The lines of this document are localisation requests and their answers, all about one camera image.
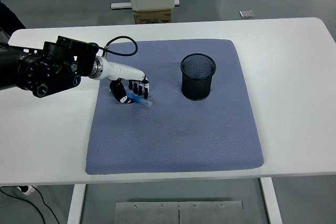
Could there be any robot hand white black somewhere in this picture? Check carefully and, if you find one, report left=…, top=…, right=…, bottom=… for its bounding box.
left=100, top=57, right=151, bottom=105

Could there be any blue marker pen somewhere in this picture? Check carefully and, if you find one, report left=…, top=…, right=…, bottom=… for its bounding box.
left=125, top=92, right=154, bottom=109

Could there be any black mesh pen holder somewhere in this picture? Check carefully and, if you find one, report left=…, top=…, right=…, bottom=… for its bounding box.
left=180, top=52, right=217, bottom=101

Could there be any cardboard box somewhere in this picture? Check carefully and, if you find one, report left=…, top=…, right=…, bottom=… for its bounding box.
left=133, top=8, right=173, bottom=24

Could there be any white base bar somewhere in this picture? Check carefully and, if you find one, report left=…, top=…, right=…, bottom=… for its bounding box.
left=110, top=0, right=181, bottom=10

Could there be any blue-grey textured mat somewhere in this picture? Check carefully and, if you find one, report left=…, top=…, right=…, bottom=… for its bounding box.
left=85, top=39, right=265, bottom=175

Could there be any person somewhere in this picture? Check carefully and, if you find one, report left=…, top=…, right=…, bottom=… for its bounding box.
left=0, top=0, right=27, bottom=41

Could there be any white table leg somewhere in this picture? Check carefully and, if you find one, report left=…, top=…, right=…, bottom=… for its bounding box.
left=67, top=184, right=87, bottom=224
left=259, top=177, right=284, bottom=224

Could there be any black floor cable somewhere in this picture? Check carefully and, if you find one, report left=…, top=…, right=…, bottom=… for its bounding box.
left=0, top=186, right=61, bottom=224

